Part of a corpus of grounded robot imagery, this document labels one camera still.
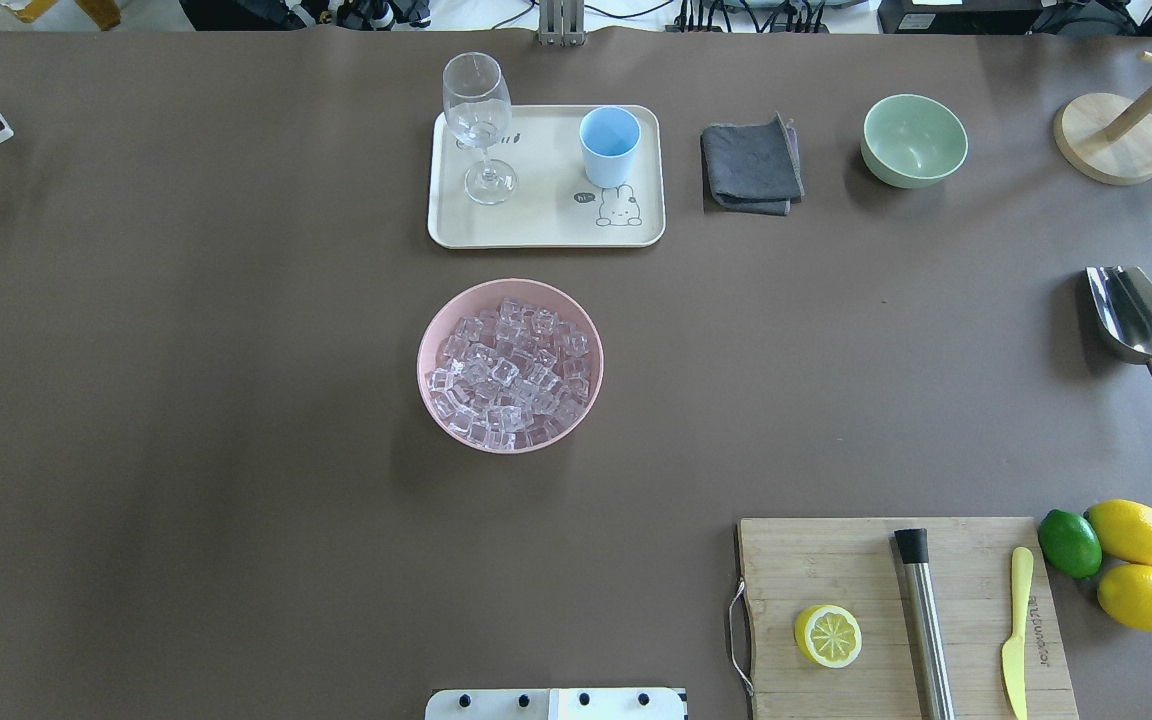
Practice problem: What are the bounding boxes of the steel ice scoop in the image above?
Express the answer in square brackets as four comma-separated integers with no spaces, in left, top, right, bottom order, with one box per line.
[1085,266,1152,377]

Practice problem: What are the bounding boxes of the clear ice cubes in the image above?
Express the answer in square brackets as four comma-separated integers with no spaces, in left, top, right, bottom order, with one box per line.
[426,297,591,448]

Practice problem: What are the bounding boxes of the light blue cup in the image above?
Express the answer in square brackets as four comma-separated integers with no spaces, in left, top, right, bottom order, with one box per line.
[579,106,641,188]

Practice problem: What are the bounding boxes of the wooden cup tree stand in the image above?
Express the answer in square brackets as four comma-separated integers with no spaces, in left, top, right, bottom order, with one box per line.
[1052,51,1152,185]

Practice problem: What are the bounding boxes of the pink bowl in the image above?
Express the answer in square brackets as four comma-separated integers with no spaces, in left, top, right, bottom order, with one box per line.
[416,278,605,455]

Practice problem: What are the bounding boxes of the cream rabbit tray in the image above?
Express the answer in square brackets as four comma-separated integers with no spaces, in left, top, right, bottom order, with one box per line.
[429,105,666,250]

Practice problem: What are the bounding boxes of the grey folded cloth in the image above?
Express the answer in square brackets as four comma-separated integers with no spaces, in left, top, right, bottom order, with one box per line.
[702,113,805,217]

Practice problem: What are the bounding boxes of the clear wine glass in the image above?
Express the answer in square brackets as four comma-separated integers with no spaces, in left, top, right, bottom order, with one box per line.
[442,53,516,206]

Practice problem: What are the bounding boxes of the bamboo cutting board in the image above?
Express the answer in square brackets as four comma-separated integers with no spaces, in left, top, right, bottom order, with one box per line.
[737,518,1041,719]

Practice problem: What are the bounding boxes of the half lemon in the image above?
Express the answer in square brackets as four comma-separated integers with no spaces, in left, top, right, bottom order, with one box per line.
[794,602,863,669]

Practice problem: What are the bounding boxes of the green bowl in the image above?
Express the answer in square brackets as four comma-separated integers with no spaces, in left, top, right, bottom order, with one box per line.
[861,94,969,190]

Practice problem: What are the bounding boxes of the steel muddler black tip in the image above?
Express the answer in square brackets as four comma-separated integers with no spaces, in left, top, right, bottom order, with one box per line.
[893,528,957,719]

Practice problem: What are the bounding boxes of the yellow plastic knife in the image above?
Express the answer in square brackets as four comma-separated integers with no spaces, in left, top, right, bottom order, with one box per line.
[1000,546,1034,719]

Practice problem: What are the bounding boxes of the green lime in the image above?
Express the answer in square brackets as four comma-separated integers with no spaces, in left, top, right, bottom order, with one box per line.
[1038,509,1102,579]

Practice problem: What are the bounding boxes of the yellow lemon upper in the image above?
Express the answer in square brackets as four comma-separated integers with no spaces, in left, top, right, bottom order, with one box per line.
[1084,498,1152,566]

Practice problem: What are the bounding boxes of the yellow lemon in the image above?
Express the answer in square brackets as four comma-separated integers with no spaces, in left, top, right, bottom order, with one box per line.
[1096,564,1152,632]
[1084,498,1152,566]

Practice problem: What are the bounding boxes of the yellow lemon lower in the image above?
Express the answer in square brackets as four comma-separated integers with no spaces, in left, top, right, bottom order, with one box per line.
[1096,564,1152,632]

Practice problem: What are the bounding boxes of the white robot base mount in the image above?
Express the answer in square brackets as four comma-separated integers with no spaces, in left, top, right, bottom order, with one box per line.
[424,685,689,719]

